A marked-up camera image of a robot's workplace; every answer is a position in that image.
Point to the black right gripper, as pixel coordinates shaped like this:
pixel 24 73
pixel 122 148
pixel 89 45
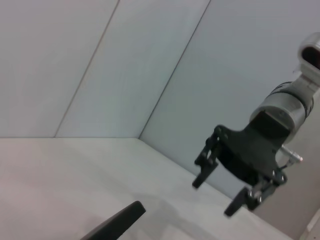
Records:
pixel 250 150

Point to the black glasses case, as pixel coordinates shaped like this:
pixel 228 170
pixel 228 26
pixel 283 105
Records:
pixel 117 222

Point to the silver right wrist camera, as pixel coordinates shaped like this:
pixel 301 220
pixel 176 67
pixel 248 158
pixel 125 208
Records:
pixel 312 40

